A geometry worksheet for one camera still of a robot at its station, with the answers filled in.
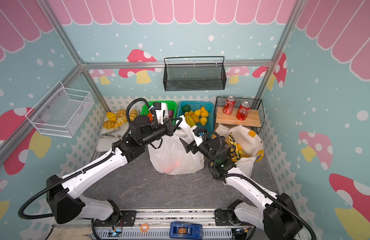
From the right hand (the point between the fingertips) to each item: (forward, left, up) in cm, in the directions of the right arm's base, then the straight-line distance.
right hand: (187, 132), depth 73 cm
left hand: (0, +2, +7) cm, 8 cm away
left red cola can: (+24, -25, -4) cm, 35 cm away
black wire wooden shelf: (+22, -44, -14) cm, 51 cm away
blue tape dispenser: (-38, +1, -23) cm, 45 cm away
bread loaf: (+36, +60, -26) cm, 75 cm away
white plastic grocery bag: (-4, +11, -15) cm, 19 cm away
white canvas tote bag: (+3, -36, -14) cm, 39 cm away
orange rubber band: (-37, +21, -29) cm, 51 cm away
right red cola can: (+19, -32, -4) cm, 37 cm away
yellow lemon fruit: (+38, -7, -25) cm, 46 cm away
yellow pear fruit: (+36, -12, -23) cm, 45 cm away
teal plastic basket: (+43, -7, -21) cm, 48 cm away
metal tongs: (+19, +58, -27) cm, 67 cm away
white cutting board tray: (+28, +54, -25) cm, 66 cm away
